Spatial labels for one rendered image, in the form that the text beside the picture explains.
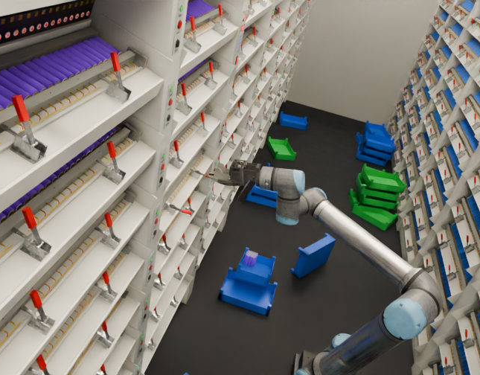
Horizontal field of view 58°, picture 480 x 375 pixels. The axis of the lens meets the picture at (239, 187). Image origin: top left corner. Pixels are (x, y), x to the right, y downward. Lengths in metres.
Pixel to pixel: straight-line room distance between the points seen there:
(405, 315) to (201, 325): 1.25
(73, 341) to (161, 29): 0.75
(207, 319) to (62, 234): 1.68
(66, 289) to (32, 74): 0.44
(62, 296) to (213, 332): 1.49
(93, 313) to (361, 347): 0.93
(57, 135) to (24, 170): 0.11
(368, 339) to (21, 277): 1.18
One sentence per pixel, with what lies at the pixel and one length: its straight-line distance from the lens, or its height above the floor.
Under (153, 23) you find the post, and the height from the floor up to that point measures 1.62.
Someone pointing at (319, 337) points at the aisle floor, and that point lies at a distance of 2.56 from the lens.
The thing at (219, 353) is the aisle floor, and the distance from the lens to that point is 2.33.
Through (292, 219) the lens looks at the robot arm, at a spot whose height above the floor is 0.92.
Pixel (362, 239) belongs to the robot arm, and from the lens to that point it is 1.66.
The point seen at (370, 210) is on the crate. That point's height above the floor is 0.03.
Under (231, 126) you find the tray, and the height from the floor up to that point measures 0.94.
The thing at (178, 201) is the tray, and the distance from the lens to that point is 1.60.
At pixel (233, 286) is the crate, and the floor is 0.00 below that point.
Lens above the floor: 1.87
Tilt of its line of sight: 32 degrees down
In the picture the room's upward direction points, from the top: 13 degrees clockwise
